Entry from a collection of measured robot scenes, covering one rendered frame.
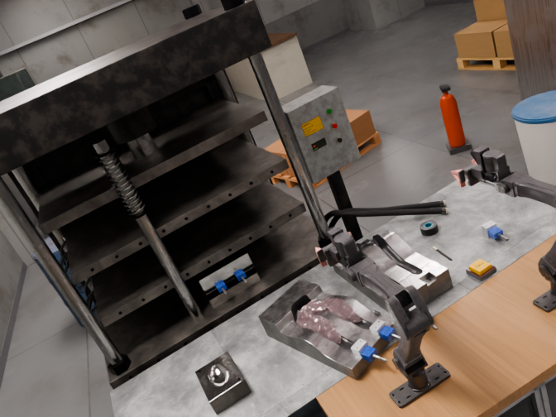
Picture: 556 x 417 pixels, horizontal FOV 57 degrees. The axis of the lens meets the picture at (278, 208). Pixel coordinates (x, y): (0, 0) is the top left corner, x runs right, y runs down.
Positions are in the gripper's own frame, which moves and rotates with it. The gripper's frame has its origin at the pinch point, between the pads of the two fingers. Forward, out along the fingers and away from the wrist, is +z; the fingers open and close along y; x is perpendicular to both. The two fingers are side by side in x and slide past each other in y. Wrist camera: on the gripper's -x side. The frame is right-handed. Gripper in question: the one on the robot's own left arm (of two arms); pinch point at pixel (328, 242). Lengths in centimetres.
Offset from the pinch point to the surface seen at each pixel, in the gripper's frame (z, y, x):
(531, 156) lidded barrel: 119, -195, 90
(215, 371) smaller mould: 15, 57, 35
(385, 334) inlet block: -17.6, -1.9, 33.4
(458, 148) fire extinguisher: 225, -211, 113
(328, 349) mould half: -8.4, 17.0, 33.9
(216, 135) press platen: 73, 9, -35
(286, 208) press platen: 75, -8, 15
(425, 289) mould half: -8.1, -26.3, 33.8
